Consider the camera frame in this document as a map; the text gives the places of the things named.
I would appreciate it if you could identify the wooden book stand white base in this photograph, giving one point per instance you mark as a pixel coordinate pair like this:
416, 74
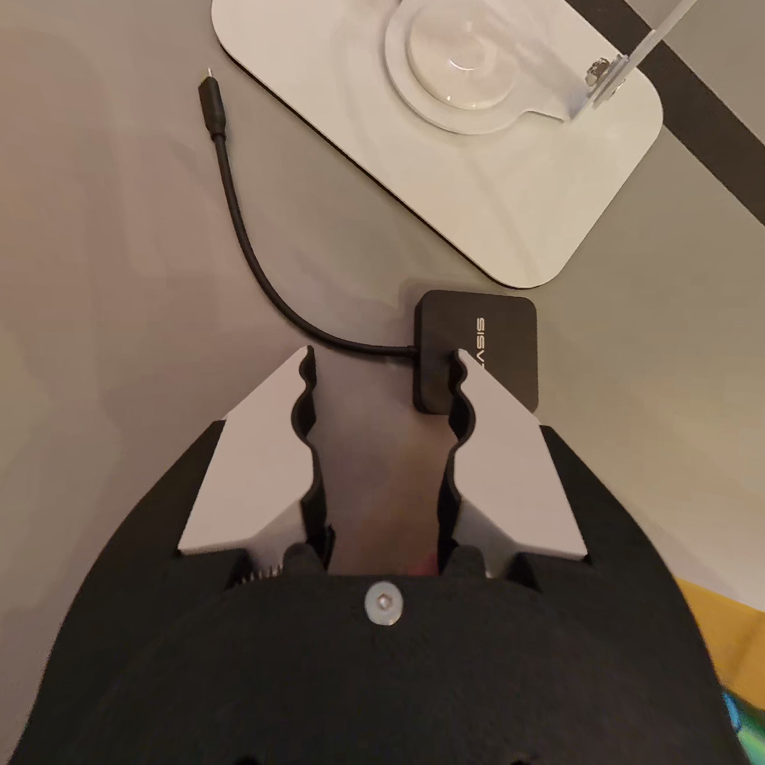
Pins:
358, 89

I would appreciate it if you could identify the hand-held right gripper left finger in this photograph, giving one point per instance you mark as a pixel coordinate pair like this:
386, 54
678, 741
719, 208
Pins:
251, 478

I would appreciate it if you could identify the yellow plastic bin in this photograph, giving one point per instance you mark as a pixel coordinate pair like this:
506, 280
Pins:
735, 633

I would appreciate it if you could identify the black USB hub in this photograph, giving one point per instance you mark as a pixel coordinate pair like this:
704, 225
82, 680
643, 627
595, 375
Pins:
442, 323

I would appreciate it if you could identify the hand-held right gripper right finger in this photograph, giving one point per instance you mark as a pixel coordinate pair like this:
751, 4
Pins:
514, 478

